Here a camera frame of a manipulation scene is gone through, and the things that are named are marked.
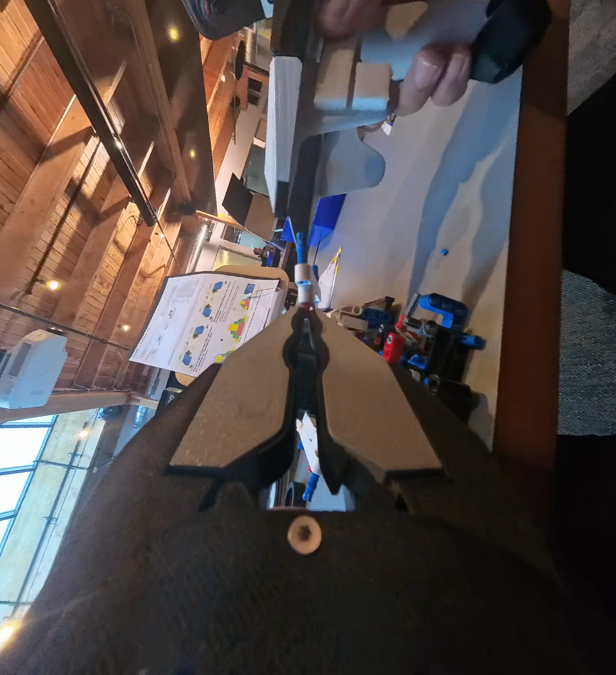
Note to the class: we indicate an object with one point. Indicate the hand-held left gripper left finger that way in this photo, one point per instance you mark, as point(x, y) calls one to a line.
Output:
point(234, 411)

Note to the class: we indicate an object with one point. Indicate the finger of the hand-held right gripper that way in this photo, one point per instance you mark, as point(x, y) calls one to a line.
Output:
point(284, 132)

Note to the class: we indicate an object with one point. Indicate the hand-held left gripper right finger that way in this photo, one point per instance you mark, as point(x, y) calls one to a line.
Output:
point(376, 416)

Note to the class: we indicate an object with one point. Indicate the toy brick race car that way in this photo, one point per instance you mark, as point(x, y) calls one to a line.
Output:
point(434, 337)

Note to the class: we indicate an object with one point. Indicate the white beam assembly with pins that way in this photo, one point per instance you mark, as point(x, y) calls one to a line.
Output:
point(305, 274)

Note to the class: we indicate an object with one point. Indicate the grey desk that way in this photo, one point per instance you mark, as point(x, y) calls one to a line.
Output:
point(445, 211)

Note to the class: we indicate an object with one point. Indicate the person's right hand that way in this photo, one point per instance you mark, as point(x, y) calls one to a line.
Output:
point(434, 79)

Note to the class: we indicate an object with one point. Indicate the toy car instruction booklet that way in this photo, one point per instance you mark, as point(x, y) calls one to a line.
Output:
point(308, 443)

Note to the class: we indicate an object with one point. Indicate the black monitor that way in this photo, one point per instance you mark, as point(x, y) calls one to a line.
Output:
point(237, 199)

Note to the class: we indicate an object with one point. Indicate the blue plastic bin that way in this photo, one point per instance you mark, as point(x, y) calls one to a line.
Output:
point(329, 216)

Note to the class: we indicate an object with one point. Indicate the printed instruction sheet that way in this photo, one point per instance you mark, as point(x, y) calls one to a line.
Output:
point(202, 316)

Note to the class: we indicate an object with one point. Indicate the tan clipboard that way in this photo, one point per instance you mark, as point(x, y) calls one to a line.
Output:
point(255, 271)

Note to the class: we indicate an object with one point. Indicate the yellow-cornered white booklet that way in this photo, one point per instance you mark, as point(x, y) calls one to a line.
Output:
point(330, 277)

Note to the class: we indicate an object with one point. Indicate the white projector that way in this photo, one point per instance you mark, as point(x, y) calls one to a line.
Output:
point(28, 369)

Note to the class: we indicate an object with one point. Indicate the round ceiling lamp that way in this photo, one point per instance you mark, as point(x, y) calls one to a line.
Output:
point(52, 285)

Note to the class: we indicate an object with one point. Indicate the large bright window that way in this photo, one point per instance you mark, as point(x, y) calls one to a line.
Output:
point(2, 501)

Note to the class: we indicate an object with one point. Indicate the black ceiling rail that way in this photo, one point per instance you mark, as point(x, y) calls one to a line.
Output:
point(97, 116)

